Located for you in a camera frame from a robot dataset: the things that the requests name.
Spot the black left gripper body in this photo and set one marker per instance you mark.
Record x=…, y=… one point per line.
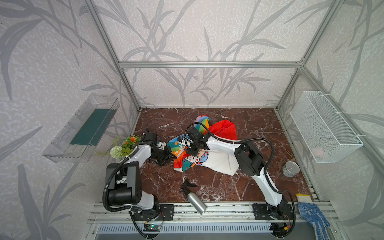
x=165, y=154

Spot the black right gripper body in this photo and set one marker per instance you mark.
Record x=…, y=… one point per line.
x=190, y=144

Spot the white colourful children's jacket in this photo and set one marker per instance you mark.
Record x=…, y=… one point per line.
x=216, y=160

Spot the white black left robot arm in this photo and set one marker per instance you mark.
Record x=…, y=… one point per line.
x=123, y=188

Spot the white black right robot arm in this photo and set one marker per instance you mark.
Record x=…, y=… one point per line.
x=249, y=159

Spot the small potted flower plant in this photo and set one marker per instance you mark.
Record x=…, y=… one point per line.
x=122, y=147

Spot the silver spray bottle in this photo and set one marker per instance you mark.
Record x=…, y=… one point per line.
x=192, y=198

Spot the silver metal tin can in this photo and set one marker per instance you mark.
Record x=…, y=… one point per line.
x=290, y=169

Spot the blue white work glove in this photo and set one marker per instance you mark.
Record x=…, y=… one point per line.
x=314, y=216

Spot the clear plastic wall shelf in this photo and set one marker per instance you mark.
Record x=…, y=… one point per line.
x=77, y=141

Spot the aluminium frame profile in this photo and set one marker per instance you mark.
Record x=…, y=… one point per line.
x=299, y=66

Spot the white wire mesh basket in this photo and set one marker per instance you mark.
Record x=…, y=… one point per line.
x=325, y=131

